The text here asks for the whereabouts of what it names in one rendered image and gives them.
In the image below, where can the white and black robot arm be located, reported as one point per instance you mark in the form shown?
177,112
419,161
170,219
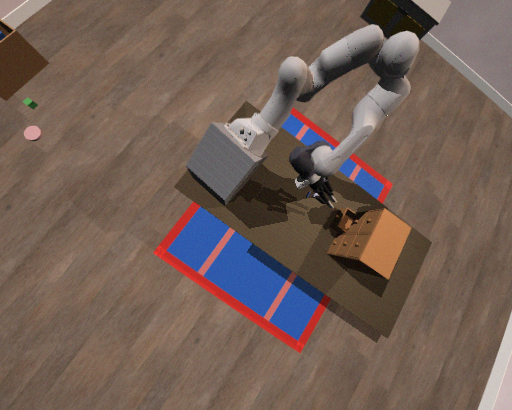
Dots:
298,81

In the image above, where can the brown wooden chest of drawers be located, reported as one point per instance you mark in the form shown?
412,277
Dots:
383,247

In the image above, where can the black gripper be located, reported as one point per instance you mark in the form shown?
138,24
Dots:
317,189

